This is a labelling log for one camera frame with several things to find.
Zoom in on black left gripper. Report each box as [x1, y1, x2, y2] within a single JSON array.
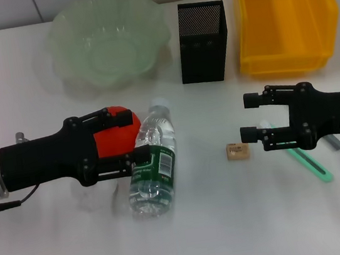
[[0, 102, 156, 200]]

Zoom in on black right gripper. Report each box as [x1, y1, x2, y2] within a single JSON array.
[[234, 75, 340, 160]]

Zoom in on red orange toy fruit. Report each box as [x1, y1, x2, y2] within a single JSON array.
[[90, 102, 146, 161]]

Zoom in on clear green-label water bottle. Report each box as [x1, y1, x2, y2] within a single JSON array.
[[115, 95, 188, 222]]

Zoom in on white paper ball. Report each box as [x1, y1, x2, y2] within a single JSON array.
[[75, 176, 128, 215]]

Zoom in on green utility knife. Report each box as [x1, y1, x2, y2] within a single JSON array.
[[259, 111, 335, 192]]

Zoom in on small tan eraser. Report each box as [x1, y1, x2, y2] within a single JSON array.
[[225, 141, 252, 162]]

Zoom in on black mesh pen holder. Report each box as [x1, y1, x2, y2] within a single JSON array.
[[171, 0, 235, 87]]

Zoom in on grey marker pen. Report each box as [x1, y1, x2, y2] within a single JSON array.
[[325, 132, 340, 153]]

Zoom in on green glass fruit plate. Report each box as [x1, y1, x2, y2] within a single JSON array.
[[40, 0, 178, 100]]

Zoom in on yellow plastic bin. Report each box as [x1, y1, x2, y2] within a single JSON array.
[[230, 0, 340, 82]]

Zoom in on left gripper cable with plug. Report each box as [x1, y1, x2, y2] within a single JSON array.
[[0, 183, 41, 219]]

